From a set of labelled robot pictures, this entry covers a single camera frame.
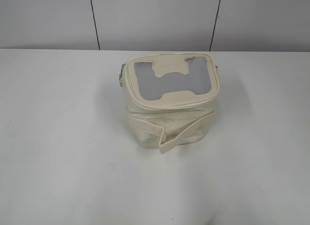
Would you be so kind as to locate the cream zippered bag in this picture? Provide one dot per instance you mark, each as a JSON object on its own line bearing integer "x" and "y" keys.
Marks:
{"x": 171, "y": 99}

